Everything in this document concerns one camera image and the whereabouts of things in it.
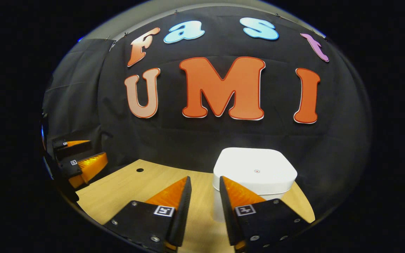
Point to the wooden desktop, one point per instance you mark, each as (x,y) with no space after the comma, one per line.
(128,189)

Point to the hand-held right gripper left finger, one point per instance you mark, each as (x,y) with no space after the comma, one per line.
(183,214)

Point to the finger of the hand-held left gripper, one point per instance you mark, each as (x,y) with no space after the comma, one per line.
(72,147)
(90,167)

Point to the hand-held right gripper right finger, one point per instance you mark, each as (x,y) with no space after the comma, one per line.
(227,214)

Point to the black backdrop cloth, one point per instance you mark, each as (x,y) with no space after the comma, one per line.
(188,140)

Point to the white desktop garbage bin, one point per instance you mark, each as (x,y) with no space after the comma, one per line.
(255,168)

